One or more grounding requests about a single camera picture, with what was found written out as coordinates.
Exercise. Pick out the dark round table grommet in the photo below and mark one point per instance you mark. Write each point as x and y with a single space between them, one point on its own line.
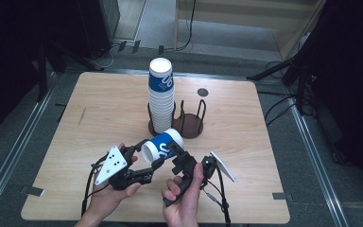
203 92

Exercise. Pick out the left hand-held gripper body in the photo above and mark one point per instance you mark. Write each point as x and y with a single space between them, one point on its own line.
113 164

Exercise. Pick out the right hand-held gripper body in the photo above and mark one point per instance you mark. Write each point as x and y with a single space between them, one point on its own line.
186 164

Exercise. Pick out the person's left hand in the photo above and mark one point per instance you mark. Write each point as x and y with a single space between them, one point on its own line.
113 198

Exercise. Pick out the grey tape piece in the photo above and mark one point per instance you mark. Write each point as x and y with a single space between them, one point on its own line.
32 191
282 196

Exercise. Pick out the stack of white paper cups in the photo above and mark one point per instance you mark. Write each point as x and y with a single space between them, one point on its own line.
161 104

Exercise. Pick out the black metal stand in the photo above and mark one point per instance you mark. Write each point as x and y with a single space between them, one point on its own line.
296 72
44 69

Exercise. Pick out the metal floor rail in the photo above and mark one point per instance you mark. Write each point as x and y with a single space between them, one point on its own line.
15 148
318 164

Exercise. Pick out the dark cabinet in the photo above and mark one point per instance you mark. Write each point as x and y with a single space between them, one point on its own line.
99 25

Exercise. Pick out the light wooden frame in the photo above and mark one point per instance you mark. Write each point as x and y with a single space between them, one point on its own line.
233 15

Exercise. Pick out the blue and white paper cup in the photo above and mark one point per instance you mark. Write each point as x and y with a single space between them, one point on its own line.
162 147

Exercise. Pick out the person's right hand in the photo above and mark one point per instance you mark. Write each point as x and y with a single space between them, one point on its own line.
182 205

